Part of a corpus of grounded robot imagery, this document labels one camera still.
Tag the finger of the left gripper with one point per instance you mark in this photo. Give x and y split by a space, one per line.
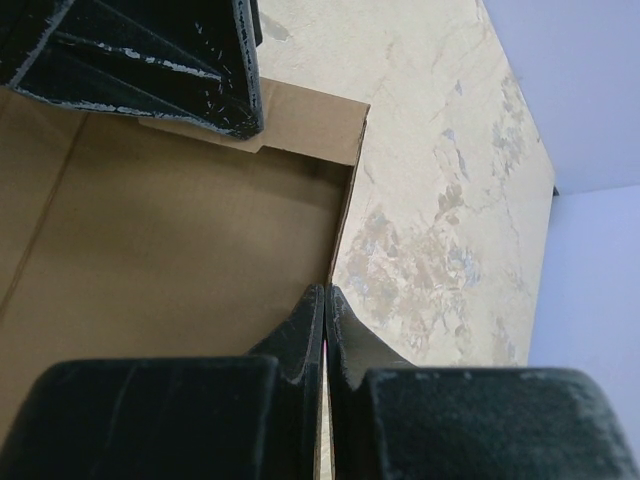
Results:
190 61

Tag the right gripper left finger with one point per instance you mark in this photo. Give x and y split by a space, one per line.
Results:
253 416

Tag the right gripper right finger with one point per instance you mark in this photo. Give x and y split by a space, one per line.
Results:
392 419

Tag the brown cardboard box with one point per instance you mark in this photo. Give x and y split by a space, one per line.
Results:
127 238

